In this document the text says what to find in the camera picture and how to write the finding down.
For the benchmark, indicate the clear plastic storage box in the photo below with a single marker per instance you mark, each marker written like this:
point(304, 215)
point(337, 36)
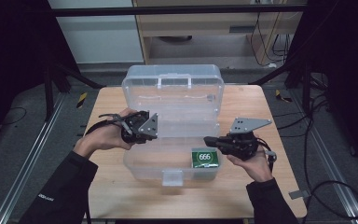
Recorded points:
point(174, 102)

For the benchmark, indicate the white cabinet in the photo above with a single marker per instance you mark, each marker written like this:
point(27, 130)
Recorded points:
point(102, 40)

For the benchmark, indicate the black horizontal bar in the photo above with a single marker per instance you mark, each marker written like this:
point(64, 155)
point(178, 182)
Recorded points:
point(167, 11)

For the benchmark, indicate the grey tape piece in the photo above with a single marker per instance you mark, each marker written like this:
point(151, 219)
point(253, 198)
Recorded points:
point(299, 194)

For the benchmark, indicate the black yellow striped tape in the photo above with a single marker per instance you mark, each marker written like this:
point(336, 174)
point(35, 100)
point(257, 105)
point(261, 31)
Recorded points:
point(282, 97)
point(81, 100)

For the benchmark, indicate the black metal stand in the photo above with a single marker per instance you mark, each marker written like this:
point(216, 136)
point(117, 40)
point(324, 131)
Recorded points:
point(48, 93)
point(306, 90)

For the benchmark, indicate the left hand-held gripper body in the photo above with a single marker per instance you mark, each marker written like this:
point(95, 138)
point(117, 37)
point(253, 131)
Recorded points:
point(136, 129)

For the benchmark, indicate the person's left hand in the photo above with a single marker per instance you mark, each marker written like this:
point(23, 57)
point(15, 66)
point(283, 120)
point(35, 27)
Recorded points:
point(105, 138)

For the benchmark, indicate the aluminium floor rail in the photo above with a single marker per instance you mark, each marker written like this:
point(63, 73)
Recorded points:
point(332, 168)
point(28, 161)

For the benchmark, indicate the beige wooden desk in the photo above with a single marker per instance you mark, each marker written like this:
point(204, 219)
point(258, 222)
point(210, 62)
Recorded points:
point(205, 23)

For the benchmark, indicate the green cardboard box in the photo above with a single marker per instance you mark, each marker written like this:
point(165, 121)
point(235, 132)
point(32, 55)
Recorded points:
point(205, 157)

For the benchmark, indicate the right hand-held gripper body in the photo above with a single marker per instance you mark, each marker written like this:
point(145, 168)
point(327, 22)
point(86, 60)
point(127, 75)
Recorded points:
point(242, 146)

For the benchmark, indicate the person's right hand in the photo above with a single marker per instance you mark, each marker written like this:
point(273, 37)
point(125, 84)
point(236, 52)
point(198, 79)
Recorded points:
point(256, 168)

